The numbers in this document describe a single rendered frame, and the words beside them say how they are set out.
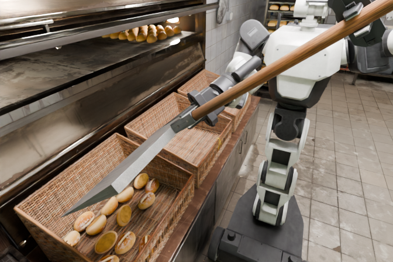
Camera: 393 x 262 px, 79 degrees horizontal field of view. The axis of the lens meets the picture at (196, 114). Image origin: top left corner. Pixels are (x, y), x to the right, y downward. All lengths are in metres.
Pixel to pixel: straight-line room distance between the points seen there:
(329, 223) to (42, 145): 1.93
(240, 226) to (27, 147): 1.29
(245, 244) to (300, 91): 1.01
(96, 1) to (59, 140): 0.61
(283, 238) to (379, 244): 0.74
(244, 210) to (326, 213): 0.70
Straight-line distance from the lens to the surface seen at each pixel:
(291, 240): 1.77
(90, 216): 1.27
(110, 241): 1.16
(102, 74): 1.26
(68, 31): 0.94
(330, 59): 0.98
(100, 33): 1.03
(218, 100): 0.62
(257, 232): 1.74
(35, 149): 1.12
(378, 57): 1.04
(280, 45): 0.98
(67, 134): 1.18
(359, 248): 2.15
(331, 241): 2.09
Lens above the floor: 1.57
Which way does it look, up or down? 29 degrees down
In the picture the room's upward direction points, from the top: straight up
